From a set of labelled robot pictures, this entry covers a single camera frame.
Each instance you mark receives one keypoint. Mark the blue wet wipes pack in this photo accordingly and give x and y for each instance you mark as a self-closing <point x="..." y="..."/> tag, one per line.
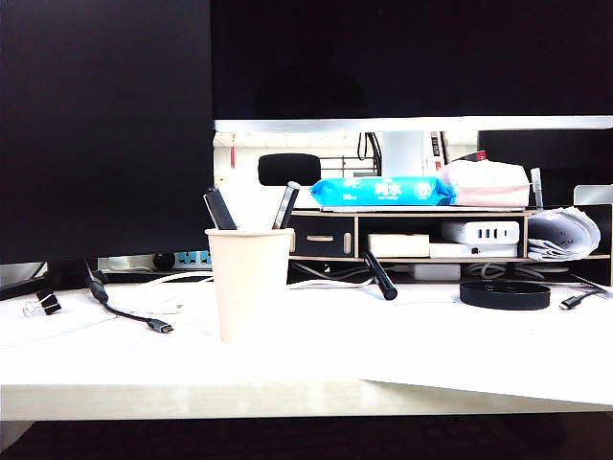
<point x="383" y="190"/>

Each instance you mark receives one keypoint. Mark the black monitor silver bezel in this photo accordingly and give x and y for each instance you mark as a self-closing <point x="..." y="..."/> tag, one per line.
<point x="407" y="57"/>

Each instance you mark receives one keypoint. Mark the red box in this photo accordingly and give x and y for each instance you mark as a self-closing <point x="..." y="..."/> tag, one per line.
<point x="480" y="155"/>

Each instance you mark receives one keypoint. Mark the black deli marker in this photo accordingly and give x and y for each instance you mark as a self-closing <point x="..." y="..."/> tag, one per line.
<point x="379" y="274"/>

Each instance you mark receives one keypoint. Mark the red hanging ornament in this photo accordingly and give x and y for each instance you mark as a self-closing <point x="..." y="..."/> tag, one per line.
<point x="233" y="155"/>

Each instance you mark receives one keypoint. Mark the beige paper cup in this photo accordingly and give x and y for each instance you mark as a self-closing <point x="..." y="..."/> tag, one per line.
<point x="249" y="287"/>

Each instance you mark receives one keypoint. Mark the black round plug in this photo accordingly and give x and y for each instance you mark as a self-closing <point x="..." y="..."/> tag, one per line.
<point x="165" y="261"/>

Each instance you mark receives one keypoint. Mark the pink tissue pack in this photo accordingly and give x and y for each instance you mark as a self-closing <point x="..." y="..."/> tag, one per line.
<point x="488" y="189"/>

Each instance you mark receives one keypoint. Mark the black chair headrest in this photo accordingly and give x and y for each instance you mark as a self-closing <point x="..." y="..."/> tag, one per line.
<point x="287" y="168"/>

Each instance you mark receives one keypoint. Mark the black binder clip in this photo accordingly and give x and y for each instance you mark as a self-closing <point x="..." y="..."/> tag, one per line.
<point x="50" y="303"/>

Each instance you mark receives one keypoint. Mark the black capped marker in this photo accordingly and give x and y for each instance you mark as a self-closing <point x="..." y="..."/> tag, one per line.
<point x="220" y="208"/>

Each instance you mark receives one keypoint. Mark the rolled printed paper stack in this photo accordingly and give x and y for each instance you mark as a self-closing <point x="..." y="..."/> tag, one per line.
<point x="565" y="235"/>

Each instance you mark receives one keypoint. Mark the white paper stack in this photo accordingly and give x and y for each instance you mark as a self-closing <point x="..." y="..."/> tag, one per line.
<point x="48" y="326"/>

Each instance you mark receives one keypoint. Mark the black round lid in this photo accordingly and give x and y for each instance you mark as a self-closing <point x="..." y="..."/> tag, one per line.
<point x="505" y="294"/>

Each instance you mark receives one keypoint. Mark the black wooden desk organizer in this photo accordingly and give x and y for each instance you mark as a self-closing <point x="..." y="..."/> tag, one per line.
<point x="325" y="235"/>

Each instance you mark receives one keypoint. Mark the white printed carton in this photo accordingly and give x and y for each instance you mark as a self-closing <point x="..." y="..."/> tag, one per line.
<point x="433" y="148"/>

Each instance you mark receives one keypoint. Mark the black screen panel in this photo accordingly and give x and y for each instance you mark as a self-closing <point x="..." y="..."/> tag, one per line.
<point x="551" y="148"/>

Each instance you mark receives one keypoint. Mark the silver metal stand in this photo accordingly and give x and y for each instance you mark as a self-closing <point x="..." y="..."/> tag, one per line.
<point x="594" y="194"/>

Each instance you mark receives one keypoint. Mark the beige cardboard box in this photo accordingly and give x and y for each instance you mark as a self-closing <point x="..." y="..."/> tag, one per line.
<point x="397" y="245"/>

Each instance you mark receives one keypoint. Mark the white multiport charger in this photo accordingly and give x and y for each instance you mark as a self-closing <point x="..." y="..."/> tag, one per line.
<point x="479" y="232"/>

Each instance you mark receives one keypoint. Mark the flat white box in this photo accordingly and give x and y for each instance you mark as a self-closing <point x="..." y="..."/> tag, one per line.
<point x="455" y="250"/>

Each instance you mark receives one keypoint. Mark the black pen silver clip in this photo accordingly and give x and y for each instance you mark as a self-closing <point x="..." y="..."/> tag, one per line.
<point x="286" y="203"/>

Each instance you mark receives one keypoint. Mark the large black monitor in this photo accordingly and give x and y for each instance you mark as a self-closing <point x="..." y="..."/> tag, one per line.
<point x="105" y="134"/>

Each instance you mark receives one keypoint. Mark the white power brick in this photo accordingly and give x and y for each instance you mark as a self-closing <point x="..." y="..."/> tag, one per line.
<point x="438" y="271"/>

